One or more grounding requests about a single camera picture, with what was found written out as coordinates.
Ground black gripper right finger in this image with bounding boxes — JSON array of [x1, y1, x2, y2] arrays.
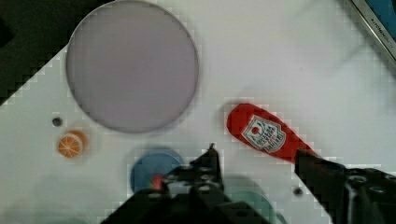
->
[[294, 150, 396, 224]]

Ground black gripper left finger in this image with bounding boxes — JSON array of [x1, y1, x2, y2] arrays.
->
[[101, 145, 270, 224]]

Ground red ketchup bottle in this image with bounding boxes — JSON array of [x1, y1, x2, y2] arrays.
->
[[226, 104, 317, 163]]

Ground grey round plate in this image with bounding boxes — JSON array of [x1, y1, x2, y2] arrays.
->
[[65, 0, 199, 133]]

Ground red strawberry toy in bowl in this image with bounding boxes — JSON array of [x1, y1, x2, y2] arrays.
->
[[150, 175, 163, 189]]

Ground blue bowl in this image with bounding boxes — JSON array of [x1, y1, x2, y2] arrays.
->
[[130, 147, 185, 192]]

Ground orange slice toy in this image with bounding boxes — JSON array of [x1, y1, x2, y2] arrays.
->
[[57, 130, 88, 159]]

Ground green cup with handle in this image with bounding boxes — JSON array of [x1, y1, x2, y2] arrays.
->
[[227, 189, 288, 224]]

